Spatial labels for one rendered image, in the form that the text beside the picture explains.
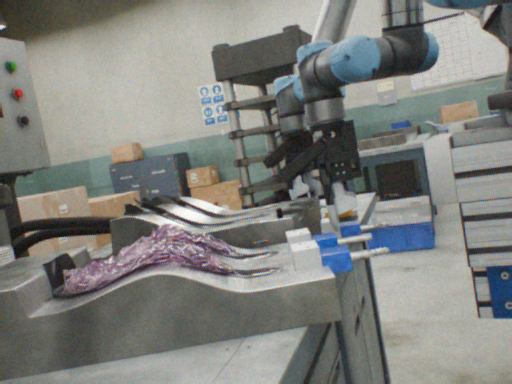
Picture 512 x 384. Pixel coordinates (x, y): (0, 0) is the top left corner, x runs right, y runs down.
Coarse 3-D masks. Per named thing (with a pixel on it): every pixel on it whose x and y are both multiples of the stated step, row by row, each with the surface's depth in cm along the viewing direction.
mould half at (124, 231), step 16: (176, 208) 113; (208, 208) 120; (256, 208) 119; (288, 208) 105; (304, 208) 102; (112, 224) 103; (128, 224) 102; (144, 224) 101; (160, 224) 100; (176, 224) 103; (240, 224) 97; (256, 224) 94; (272, 224) 93; (288, 224) 93; (304, 224) 100; (112, 240) 104; (128, 240) 103; (224, 240) 97; (240, 240) 96; (256, 240) 95; (272, 240) 94; (96, 256) 107
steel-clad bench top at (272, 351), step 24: (360, 216) 133; (264, 336) 62; (288, 336) 61; (120, 360) 63; (144, 360) 62; (168, 360) 60; (192, 360) 59; (216, 360) 58; (240, 360) 57; (264, 360) 56; (288, 360) 55
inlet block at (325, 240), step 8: (288, 232) 83; (296, 232) 81; (304, 232) 80; (328, 232) 83; (288, 240) 79; (296, 240) 79; (304, 240) 79; (312, 240) 80; (320, 240) 79; (328, 240) 79; (336, 240) 79; (344, 240) 81; (352, 240) 81; (360, 240) 81; (368, 240) 81; (320, 248) 80
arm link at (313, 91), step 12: (300, 48) 99; (312, 48) 98; (324, 48) 97; (300, 60) 99; (312, 60) 97; (300, 72) 101; (312, 72) 96; (312, 84) 98; (312, 96) 99; (324, 96) 98; (336, 96) 99
